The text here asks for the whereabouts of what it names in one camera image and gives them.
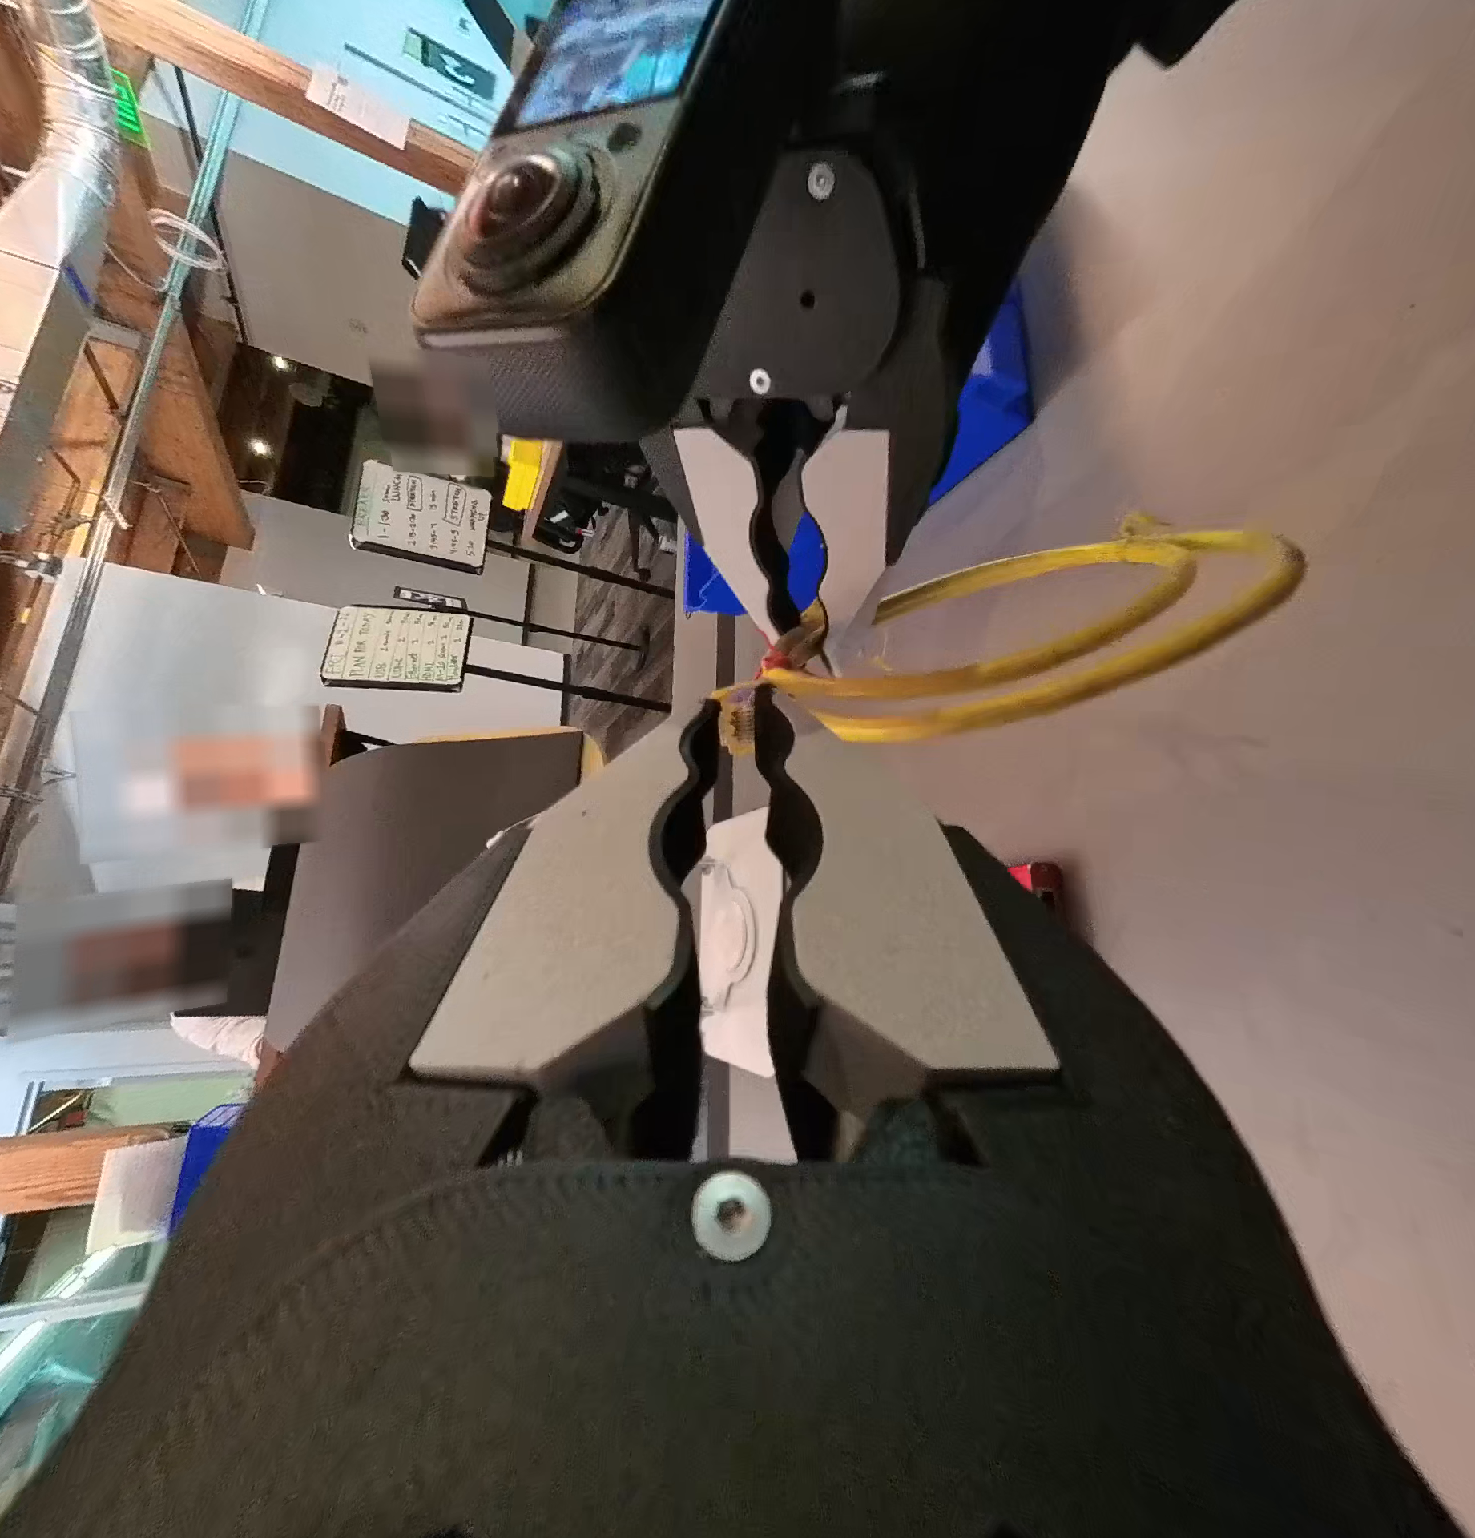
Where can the silver ventilation duct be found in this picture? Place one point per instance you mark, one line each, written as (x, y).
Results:
(39, 301)

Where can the blue plastic bin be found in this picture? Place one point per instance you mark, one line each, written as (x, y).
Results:
(989, 397)

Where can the white paper sheet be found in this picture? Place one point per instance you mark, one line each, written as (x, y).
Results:
(335, 93)

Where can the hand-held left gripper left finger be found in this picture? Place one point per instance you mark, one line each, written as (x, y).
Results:
(556, 950)

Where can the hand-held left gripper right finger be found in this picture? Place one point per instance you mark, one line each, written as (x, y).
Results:
(917, 962)

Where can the blue plastic crate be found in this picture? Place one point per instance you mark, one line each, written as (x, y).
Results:
(202, 1166)

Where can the red twist tie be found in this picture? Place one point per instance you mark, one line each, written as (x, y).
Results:
(779, 659)

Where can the clear plastic lid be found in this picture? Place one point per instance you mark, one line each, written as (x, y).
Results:
(736, 1039)

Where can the small red block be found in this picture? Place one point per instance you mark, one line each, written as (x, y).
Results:
(1035, 879)

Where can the yellow plastic bin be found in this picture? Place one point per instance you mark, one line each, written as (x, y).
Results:
(527, 474)

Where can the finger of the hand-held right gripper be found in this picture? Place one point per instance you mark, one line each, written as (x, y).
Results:
(707, 481)
(863, 505)

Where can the green ceiling sign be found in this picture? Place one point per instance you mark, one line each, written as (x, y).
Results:
(130, 108)

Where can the dark wall sign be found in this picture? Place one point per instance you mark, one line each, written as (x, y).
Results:
(448, 65)

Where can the whiteboard on black stand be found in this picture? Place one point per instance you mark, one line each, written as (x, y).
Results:
(419, 517)
(395, 649)

